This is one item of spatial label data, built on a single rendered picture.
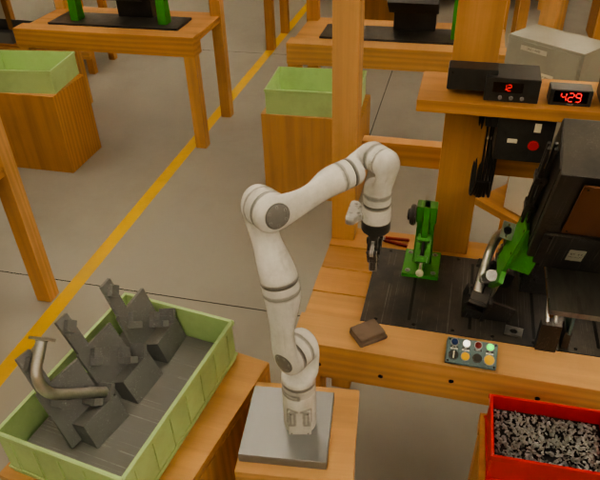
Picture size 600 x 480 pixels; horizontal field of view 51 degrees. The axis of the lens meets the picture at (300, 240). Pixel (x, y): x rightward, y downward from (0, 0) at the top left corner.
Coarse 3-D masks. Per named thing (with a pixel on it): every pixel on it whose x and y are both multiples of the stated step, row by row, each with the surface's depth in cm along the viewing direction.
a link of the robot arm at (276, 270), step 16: (256, 192) 135; (256, 240) 142; (272, 240) 143; (256, 256) 144; (272, 256) 143; (288, 256) 145; (272, 272) 143; (288, 272) 144; (272, 288) 144; (288, 288) 144
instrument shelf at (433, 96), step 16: (432, 80) 206; (544, 80) 204; (560, 80) 203; (432, 96) 196; (448, 96) 195; (464, 96) 195; (480, 96) 194; (544, 96) 193; (448, 112) 194; (464, 112) 193; (480, 112) 191; (496, 112) 190; (512, 112) 189; (528, 112) 188; (544, 112) 186; (560, 112) 185; (576, 112) 184; (592, 112) 183
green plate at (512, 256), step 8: (520, 224) 190; (528, 224) 184; (520, 232) 187; (528, 232) 182; (512, 240) 192; (520, 240) 184; (528, 240) 185; (504, 248) 199; (512, 248) 189; (520, 248) 187; (504, 256) 195; (512, 256) 188; (520, 256) 189; (528, 256) 188; (504, 264) 192; (512, 264) 191; (520, 264) 191; (528, 264) 190; (528, 272) 192
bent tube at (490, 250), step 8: (504, 224) 194; (512, 224) 194; (496, 232) 201; (504, 232) 194; (512, 232) 194; (496, 240) 203; (488, 248) 206; (488, 256) 206; (488, 264) 206; (480, 272) 205; (480, 288) 204
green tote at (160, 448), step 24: (192, 312) 204; (192, 336) 211; (216, 336) 206; (72, 360) 191; (216, 360) 194; (192, 384) 180; (216, 384) 197; (24, 408) 175; (192, 408) 185; (0, 432) 167; (24, 432) 177; (168, 432) 173; (24, 456) 169; (48, 456) 162; (144, 456) 162; (168, 456) 176
